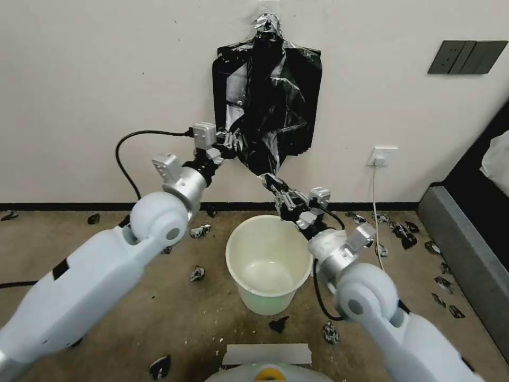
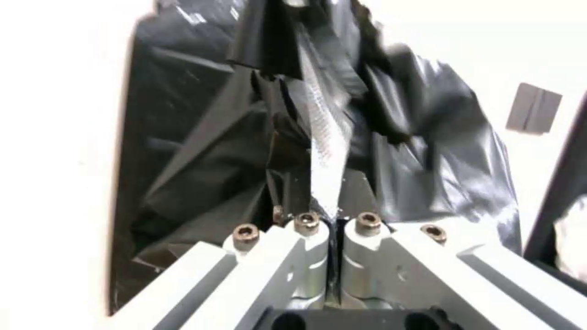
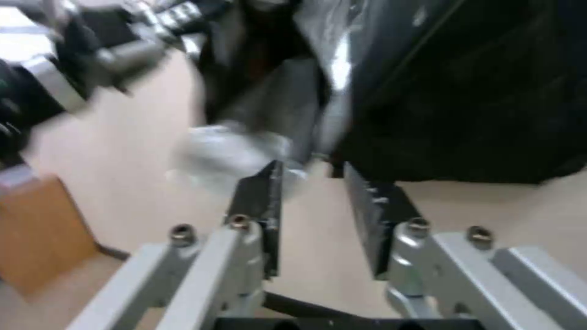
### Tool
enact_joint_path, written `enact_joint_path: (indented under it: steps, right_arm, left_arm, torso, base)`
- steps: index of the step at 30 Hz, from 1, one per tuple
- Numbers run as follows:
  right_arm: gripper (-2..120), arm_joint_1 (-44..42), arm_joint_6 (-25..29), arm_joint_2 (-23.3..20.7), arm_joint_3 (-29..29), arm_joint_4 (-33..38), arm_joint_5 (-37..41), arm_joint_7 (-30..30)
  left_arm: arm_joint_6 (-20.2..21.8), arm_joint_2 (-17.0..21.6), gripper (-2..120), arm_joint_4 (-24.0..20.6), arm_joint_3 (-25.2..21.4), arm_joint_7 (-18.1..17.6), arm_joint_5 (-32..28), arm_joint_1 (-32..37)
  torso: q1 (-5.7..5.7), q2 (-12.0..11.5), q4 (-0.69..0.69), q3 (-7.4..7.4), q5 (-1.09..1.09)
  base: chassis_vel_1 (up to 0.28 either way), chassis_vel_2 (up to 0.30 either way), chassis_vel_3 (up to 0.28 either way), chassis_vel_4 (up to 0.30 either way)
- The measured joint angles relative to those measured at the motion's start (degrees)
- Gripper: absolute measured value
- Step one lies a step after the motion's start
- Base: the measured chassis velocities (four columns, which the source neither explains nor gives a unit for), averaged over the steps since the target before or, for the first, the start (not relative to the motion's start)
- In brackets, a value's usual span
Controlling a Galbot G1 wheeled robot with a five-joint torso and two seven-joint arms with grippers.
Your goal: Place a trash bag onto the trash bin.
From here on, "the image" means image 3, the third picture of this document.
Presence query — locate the black cable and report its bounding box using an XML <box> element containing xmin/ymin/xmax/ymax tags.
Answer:
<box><xmin>261</xmin><ymin>289</ymin><xmax>366</xmax><ymax>319</ymax></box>

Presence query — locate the black trash bin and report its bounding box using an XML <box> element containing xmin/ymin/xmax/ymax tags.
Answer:
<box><xmin>329</xmin><ymin>0</ymin><xmax>587</xmax><ymax>188</ymax></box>

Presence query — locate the finger of the silver-barred left gripper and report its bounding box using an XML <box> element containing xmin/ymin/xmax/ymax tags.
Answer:
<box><xmin>96</xmin><ymin>36</ymin><xmax>168</xmax><ymax>82</ymax></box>
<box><xmin>137</xmin><ymin>0</ymin><xmax>216</xmax><ymax>37</ymax></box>

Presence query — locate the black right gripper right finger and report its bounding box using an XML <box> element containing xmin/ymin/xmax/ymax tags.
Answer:
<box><xmin>343</xmin><ymin>161</ymin><xmax>587</xmax><ymax>330</ymax></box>

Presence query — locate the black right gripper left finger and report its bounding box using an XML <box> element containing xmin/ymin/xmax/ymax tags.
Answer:
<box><xmin>68</xmin><ymin>159</ymin><xmax>283</xmax><ymax>330</ymax></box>

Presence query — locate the brown wooden board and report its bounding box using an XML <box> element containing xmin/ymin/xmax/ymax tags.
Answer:
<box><xmin>0</xmin><ymin>174</ymin><xmax>107</xmax><ymax>305</ymax></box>

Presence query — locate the black glossy plastic trash bag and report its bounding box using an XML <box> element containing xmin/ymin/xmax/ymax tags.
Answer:
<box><xmin>181</xmin><ymin>0</ymin><xmax>366</xmax><ymax>185</ymax></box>

